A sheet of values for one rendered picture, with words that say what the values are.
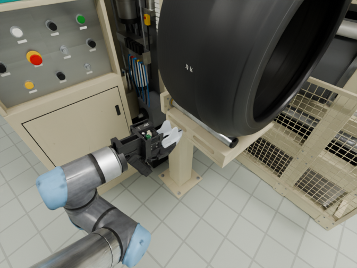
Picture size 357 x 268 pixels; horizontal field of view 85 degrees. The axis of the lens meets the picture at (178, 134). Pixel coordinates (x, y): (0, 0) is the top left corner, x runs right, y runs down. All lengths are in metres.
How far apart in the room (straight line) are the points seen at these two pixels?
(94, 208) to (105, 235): 0.09
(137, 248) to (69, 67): 0.87
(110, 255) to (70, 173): 0.17
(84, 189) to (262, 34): 0.45
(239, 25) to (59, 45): 0.81
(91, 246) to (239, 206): 1.34
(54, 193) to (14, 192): 1.64
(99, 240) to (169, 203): 1.19
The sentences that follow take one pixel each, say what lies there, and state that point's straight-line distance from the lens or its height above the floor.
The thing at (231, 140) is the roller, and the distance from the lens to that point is 0.71.
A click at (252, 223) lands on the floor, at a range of 1.61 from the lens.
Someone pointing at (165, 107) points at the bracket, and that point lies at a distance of 0.88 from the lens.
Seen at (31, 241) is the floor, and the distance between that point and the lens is 1.78.
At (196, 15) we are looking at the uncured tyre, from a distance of 0.47.
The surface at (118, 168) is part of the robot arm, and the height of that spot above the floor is 1.07.
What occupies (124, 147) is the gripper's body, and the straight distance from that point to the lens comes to 0.45.
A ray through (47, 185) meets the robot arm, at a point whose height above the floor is 1.11.
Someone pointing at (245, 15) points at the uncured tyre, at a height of 1.33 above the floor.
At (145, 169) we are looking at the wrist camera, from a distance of 0.55.
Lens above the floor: 1.43
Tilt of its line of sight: 46 degrees down
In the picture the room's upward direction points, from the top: straight up
